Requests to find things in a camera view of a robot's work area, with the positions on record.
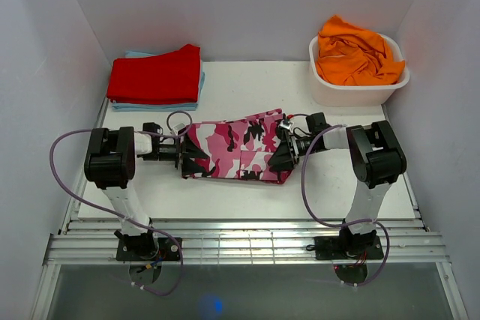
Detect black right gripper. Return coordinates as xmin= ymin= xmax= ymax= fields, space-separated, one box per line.
xmin=268 ymin=129 xmax=321 ymax=173

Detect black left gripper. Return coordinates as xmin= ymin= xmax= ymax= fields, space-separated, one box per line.
xmin=141 ymin=130 xmax=207 ymax=175

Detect pink camouflage trousers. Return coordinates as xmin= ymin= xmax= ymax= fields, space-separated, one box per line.
xmin=185 ymin=109 xmax=292 ymax=184

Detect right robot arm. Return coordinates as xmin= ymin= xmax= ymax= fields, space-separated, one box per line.
xmin=268 ymin=112 xmax=407 ymax=265

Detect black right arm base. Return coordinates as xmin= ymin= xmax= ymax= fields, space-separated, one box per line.
xmin=306 ymin=236 xmax=384 ymax=260

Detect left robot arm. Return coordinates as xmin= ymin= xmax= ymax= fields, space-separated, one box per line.
xmin=84 ymin=122 xmax=208 ymax=262

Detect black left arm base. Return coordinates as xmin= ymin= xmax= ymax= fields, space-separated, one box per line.
xmin=115 ymin=236 xmax=180 ymax=262

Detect white plastic basin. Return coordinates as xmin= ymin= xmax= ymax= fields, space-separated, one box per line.
xmin=309 ymin=29 xmax=410 ymax=106

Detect folded red garment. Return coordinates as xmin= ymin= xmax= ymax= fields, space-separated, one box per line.
xmin=106 ymin=44 xmax=202 ymax=105

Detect folded light blue garment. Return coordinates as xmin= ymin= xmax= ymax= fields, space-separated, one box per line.
xmin=110 ymin=51 xmax=206 ymax=112

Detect crumpled orange garment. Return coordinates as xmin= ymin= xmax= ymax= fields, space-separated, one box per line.
xmin=315 ymin=15 xmax=405 ymax=86

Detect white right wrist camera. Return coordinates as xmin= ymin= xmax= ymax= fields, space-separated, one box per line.
xmin=278 ymin=118 xmax=294 ymax=133

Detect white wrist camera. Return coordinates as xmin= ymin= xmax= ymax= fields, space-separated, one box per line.
xmin=171 ymin=123 xmax=187 ymax=136
xmin=278 ymin=118 xmax=294 ymax=133

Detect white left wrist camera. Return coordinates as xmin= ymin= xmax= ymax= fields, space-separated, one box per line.
xmin=171 ymin=123 xmax=187 ymax=136

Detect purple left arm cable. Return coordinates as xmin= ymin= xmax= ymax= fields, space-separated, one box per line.
xmin=49 ymin=110 xmax=194 ymax=297

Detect aluminium table frame rails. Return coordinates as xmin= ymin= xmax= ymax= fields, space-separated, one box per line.
xmin=44 ymin=218 xmax=450 ymax=265

